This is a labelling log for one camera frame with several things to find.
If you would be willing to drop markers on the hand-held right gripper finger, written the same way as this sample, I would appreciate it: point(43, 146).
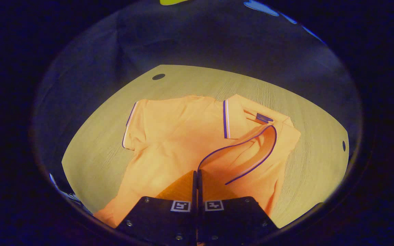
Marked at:
point(194, 218)
point(200, 218)

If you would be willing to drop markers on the orange T-shirt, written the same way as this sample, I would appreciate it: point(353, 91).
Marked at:
point(169, 143)

